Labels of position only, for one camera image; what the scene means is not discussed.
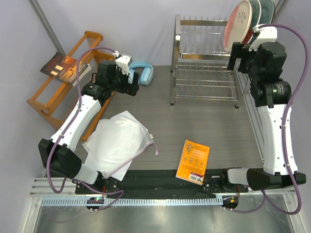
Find red and teal plate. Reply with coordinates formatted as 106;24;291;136
242;0;261;44

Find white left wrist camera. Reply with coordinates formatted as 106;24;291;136
112;51;132;75

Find dark teal floral plate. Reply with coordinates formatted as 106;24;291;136
270;0;276;23

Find clear zip pouch purple trim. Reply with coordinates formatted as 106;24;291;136
83;111;156;181

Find orange paperback book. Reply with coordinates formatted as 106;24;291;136
175;140;210;185

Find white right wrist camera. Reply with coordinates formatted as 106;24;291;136
249;24;277;51

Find light blue headphones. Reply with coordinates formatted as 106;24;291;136
128;62;154;86

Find stainless steel dish rack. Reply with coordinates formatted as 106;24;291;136
170;15;247;109

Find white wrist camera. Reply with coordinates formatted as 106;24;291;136
249;24;277;51
112;51;132;75

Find pink and cream plate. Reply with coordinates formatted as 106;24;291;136
223;0;252;52

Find light teal plate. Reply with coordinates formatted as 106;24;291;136
258;0;272;25

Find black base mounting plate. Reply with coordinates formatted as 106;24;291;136
76;174;248;199

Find orange wooden rack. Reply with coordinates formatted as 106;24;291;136
27;31;115;142

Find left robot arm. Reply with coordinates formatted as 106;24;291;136
38;55;139;194

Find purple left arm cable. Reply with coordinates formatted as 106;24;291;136
45;47;126;211

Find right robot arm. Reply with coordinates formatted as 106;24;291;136
219;42;307;192

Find dark paperback book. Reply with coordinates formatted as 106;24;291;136
40;52;78;86

